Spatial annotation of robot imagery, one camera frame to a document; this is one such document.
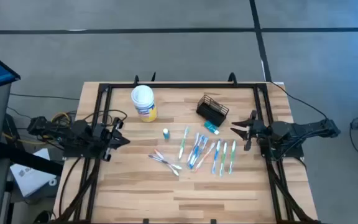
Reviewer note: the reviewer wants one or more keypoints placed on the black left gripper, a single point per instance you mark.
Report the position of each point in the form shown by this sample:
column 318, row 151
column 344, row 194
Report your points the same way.
column 106, row 137

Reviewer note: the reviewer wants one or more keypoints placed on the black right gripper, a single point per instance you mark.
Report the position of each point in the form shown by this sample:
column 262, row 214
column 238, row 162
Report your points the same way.
column 256, row 129

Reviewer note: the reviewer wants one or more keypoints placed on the green toothbrush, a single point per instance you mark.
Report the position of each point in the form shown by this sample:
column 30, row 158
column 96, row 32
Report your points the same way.
column 232, row 156
column 223, row 158
column 183, row 143

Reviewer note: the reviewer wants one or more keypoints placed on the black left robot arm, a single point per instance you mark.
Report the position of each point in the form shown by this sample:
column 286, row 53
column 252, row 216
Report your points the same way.
column 79, row 130

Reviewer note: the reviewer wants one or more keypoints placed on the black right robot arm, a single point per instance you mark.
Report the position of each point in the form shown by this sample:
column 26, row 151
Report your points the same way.
column 306, row 127

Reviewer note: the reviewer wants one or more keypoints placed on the white-lidded yellow wipes canister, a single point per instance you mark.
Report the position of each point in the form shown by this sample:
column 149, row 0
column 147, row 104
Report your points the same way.
column 143, row 99

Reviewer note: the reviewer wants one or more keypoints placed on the white table sticker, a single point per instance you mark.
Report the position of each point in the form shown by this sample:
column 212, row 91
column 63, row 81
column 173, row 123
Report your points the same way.
column 278, row 83

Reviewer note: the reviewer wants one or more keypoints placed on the black desk beam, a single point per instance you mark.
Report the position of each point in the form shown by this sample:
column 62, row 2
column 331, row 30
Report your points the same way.
column 26, row 158

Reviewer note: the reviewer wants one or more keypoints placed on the white paper booklet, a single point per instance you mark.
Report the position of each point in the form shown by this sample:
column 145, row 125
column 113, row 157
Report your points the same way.
column 30, row 179

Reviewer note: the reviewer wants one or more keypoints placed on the black aluminium table frame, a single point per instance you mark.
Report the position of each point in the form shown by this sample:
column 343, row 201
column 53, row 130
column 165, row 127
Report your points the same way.
column 182, row 85

